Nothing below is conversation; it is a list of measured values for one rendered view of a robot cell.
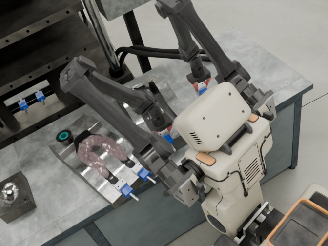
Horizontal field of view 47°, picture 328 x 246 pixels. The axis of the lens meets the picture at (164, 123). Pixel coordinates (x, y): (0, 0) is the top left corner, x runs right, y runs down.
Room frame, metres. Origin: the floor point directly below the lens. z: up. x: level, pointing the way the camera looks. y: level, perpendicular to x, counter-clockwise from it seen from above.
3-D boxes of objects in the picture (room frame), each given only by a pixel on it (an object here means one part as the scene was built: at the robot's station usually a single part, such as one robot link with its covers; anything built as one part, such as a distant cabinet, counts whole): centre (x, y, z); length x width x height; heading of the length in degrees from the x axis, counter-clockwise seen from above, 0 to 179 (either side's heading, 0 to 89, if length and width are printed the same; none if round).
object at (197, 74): (1.34, -0.23, 1.06); 0.10 x 0.07 x 0.07; 104
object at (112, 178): (1.20, 0.33, 0.88); 0.34 x 0.15 x 0.07; 32
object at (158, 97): (1.37, 0.03, 0.92); 0.35 x 0.16 x 0.09; 15
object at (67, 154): (1.21, 0.35, 0.85); 0.50 x 0.26 x 0.11; 32
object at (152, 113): (1.15, 0.02, 1.10); 0.07 x 0.06 x 0.07; 7
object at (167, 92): (1.39, 0.02, 0.87); 0.50 x 0.26 x 0.14; 15
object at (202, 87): (1.30, -0.24, 0.94); 0.13 x 0.05 x 0.05; 14
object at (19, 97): (2.02, 0.76, 0.87); 0.50 x 0.27 x 0.17; 15
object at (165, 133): (1.11, 0.01, 0.92); 0.13 x 0.05 x 0.05; 14
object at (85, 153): (1.21, 0.34, 0.90); 0.26 x 0.18 x 0.08; 32
